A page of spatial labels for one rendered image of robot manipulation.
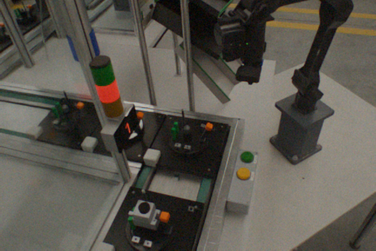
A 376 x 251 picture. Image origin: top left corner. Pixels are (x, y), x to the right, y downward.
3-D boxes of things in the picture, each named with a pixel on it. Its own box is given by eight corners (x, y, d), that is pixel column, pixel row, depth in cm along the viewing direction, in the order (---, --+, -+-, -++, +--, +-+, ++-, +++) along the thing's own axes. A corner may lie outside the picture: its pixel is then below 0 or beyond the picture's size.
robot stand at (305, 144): (322, 149, 117) (335, 111, 103) (294, 166, 112) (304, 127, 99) (295, 126, 127) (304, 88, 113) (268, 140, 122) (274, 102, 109)
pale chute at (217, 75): (234, 85, 129) (242, 81, 126) (222, 104, 120) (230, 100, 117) (188, 34, 123) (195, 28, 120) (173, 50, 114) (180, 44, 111)
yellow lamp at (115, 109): (127, 106, 81) (123, 91, 77) (118, 119, 77) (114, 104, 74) (110, 103, 82) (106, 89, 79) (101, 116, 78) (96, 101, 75)
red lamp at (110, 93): (123, 91, 77) (118, 75, 74) (114, 104, 74) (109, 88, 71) (106, 89, 79) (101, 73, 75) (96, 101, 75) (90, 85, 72)
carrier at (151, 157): (228, 127, 116) (229, 102, 108) (213, 179, 99) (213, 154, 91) (167, 117, 122) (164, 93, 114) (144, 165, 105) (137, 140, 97)
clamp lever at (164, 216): (173, 227, 82) (169, 212, 77) (170, 233, 81) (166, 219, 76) (160, 223, 83) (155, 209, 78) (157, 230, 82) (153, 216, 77)
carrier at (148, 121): (167, 117, 122) (163, 93, 114) (143, 165, 105) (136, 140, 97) (112, 109, 128) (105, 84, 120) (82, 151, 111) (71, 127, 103)
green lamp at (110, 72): (118, 75, 74) (114, 57, 71) (109, 87, 71) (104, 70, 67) (100, 73, 75) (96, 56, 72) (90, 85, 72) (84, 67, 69)
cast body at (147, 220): (162, 216, 82) (158, 201, 78) (156, 230, 79) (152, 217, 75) (133, 208, 84) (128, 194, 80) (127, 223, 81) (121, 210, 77)
